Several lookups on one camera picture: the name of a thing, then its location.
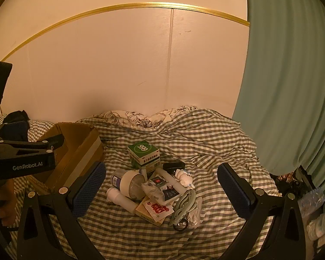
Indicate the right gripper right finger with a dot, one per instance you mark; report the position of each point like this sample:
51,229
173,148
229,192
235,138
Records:
285,238

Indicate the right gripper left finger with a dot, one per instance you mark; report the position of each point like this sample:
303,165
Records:
37,238

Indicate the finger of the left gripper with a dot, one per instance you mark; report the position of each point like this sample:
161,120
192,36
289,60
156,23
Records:
9,148

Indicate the white plastic bottle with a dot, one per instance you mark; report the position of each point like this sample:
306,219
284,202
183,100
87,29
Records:
114,196

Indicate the blue label clear bottle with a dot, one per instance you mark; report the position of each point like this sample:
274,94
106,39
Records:
116,178

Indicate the brown box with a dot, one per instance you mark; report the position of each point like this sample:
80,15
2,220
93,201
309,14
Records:
142,212

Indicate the roll of tape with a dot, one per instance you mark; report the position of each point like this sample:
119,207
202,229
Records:
130,185

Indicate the white plush toy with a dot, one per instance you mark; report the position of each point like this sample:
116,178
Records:
184,178

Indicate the silver foil packet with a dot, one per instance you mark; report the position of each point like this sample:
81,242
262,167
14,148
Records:
153,192

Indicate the red white sachet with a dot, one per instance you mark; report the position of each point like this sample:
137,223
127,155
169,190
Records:
158,212

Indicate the black white sachet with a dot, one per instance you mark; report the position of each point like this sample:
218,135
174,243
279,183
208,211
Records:
169,195

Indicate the black small pouch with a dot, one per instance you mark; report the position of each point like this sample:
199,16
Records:
172,167

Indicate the green 999 medicine box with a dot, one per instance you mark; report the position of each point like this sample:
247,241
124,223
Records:
144,155

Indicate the black clothing pile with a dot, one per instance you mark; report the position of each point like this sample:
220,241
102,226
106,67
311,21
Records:
16,126

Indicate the plastic water bottle pack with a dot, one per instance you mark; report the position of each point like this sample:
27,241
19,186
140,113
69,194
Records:
311,202

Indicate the cardboard box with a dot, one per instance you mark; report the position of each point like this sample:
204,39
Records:
81,148

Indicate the grey checkered bed sheet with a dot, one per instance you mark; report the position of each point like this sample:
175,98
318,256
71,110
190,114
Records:
202,139

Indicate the green curtain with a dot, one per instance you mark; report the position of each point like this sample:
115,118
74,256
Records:
281,103

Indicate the floral patterned pillow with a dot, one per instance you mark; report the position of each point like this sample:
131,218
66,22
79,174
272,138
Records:
141,121

